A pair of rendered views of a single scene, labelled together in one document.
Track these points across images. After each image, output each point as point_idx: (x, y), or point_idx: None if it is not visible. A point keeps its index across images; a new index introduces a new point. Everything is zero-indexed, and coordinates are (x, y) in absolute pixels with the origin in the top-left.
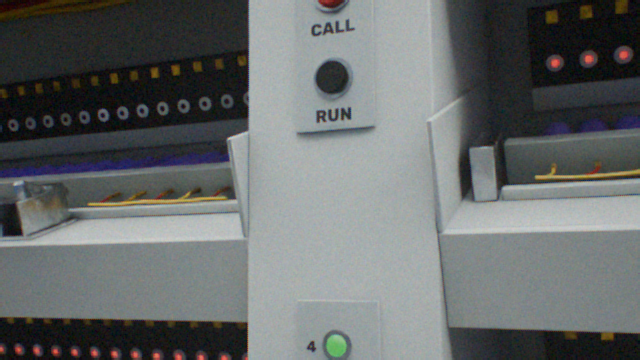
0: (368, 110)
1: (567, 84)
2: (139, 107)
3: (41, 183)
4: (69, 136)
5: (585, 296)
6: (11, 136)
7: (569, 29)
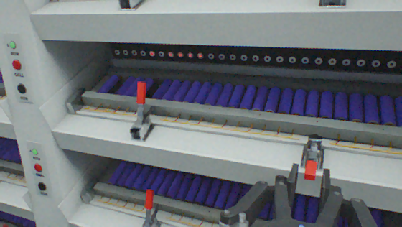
0: None
1: None
2: (304, 59)
3: (292, 123)
4: (256, 67)
5: None
6: (219, 61)
7: None
